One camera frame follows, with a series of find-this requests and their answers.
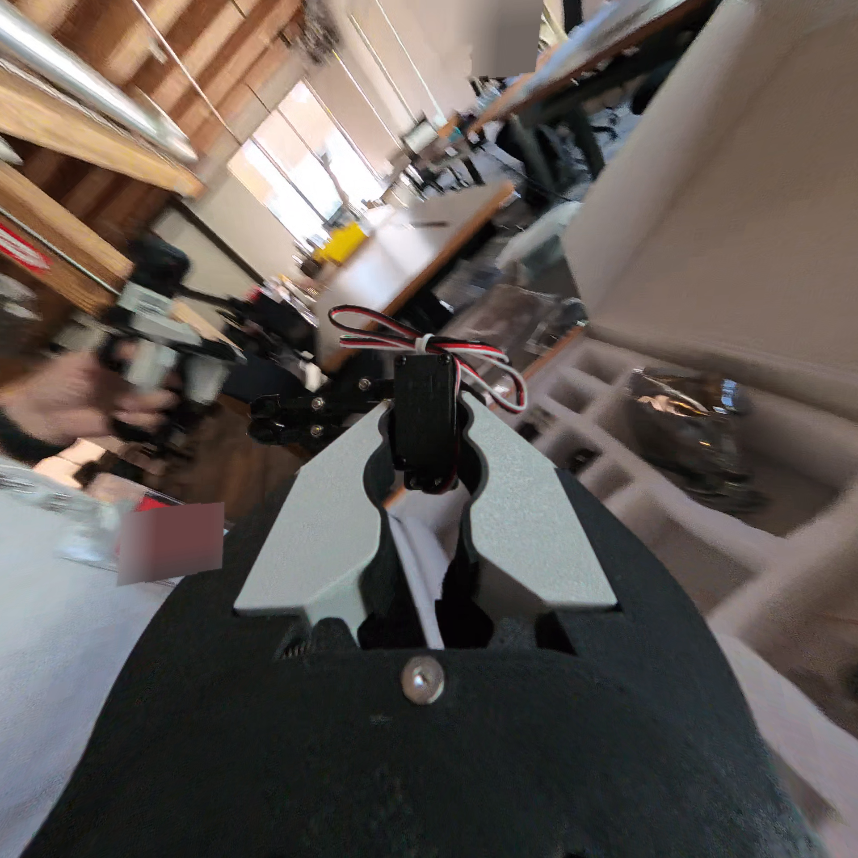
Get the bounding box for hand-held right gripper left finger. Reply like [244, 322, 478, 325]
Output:
[233, 401, 400, 648]

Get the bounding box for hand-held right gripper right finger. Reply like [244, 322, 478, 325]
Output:
[439, 395, 618, 646]

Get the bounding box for white foam insert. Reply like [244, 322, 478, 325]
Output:
[389, 335, 858, 648]

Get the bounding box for black servo motor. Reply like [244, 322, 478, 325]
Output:
[328, 305, 528, 413]
[392, 352, 470, 493]

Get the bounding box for cardboard box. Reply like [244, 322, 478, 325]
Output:
[523, 0, 858, 858]

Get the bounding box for person's left hand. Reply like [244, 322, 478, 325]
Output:
[5, 355, 178, 443]

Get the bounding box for large window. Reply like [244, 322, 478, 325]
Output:
[227, 79, 379, 239]

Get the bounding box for silver plastic parts bag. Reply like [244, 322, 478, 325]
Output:
[627, 365, 761, 513]

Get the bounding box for yellow box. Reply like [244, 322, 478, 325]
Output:
[320, 223, 371, 267]

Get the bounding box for long white table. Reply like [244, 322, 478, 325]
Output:
[311, 181, 517, 373]

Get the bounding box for white sheet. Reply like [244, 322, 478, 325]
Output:
[0, 469, 229, 858]

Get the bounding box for black office chair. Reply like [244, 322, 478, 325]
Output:
[499, 110, 607, 205]

